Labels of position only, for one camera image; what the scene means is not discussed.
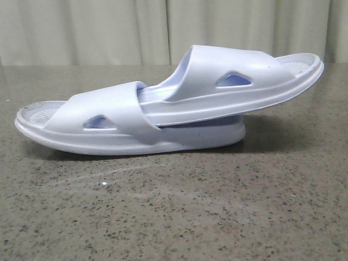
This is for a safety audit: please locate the light blue slipper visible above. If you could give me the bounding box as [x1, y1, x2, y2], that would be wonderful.
[138, 45, 324, 126]
[15, 82, 246, 156]

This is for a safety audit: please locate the beige background curtain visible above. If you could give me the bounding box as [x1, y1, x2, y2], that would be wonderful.
[1, 1, 347, 65]

